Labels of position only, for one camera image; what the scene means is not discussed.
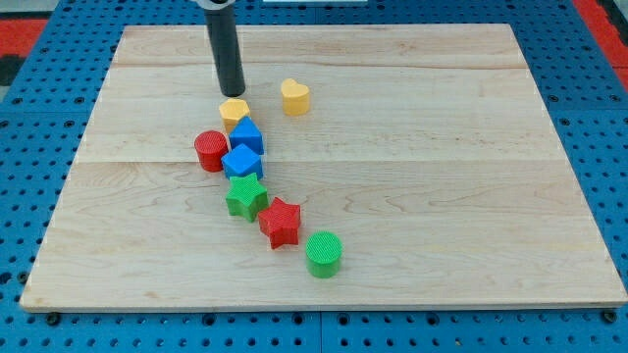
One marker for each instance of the blue triangle block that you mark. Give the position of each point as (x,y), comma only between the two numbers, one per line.
(247,133)

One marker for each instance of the red star block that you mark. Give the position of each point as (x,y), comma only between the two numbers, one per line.
(280,222)

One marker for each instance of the green star block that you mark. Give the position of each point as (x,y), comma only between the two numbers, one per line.
(247,197)

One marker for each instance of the green cylinder block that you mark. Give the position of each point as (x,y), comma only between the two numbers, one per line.
(323,252)

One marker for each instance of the blue cube block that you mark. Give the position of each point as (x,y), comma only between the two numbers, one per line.
(241,161)

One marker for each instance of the yellow heart block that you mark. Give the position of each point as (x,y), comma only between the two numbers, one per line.
(295,97)

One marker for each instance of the yellow pentagon block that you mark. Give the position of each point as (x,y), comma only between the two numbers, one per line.
(232,111)

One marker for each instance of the red cylinder block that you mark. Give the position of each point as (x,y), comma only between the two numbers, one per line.
(211,146)

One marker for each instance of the wooden board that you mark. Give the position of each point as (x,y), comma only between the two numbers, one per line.
(428,150)

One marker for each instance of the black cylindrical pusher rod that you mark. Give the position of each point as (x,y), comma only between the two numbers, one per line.
(221,27)

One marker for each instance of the silver rod mount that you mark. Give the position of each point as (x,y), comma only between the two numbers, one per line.
(214,5)

